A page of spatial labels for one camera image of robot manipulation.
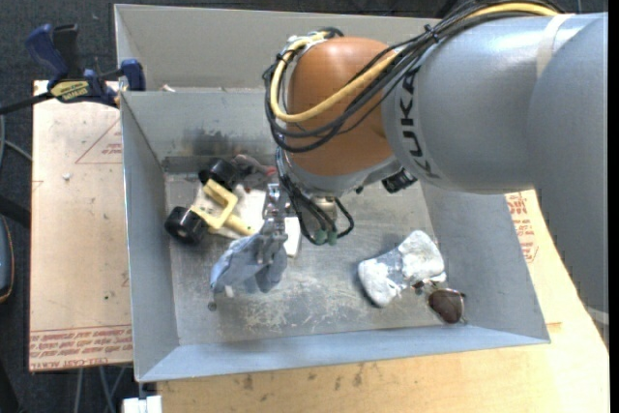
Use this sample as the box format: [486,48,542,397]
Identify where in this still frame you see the small white block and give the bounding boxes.
[281,216,304,258]

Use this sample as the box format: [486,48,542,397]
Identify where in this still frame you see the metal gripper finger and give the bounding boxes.
[257,184,277,266]
[273,186,290,259]

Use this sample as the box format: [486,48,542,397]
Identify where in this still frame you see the blue-grey cloth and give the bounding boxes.
[209,230,290,297]

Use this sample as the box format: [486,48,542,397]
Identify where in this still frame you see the brown lens sunglasses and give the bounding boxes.
[412,278,468,326]

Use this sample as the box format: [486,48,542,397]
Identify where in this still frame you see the white crumpled cloth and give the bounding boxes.
[357,229,447,309]

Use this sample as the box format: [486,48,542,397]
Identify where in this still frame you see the black cylinder on white bracket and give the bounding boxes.
[380,167,419,195]

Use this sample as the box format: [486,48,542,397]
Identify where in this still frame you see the yellow white toy black wheels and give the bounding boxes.
[163,157,266,246]

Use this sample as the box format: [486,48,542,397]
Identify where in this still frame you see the small grey toy figure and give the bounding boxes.
[230,153,278,183]

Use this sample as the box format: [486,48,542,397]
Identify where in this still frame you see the brown cardboard board red print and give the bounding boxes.
[28,79,565,373]

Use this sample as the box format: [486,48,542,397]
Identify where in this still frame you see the grey metal bin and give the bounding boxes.
[113,3,551,384]

